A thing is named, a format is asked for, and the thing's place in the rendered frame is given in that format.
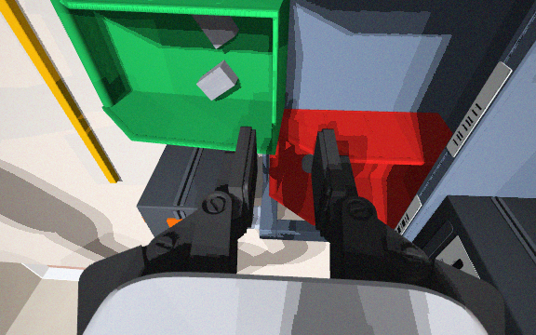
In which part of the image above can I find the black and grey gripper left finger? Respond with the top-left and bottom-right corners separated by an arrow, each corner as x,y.
77,127 -> 258,335

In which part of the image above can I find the grey rectangular block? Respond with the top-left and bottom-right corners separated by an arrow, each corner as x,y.
196,60 -> 238,101

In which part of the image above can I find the dark blue metal shelf rack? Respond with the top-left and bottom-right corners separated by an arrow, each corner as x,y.
248,0 -> 536,243

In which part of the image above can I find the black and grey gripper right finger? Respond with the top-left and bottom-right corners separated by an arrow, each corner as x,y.
311,128 -> 505,335

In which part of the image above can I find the yellow bar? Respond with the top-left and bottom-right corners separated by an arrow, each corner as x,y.
0,0 -> 119,183

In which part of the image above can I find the dark grey case with orange latches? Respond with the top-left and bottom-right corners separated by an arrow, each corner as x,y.
412,195 -> 536,335

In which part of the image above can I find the dark grey block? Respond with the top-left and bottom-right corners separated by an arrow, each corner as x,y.
191,14 -> 239,49

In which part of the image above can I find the grey disc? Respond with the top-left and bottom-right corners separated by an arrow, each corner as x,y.
301,154 -> 314,173

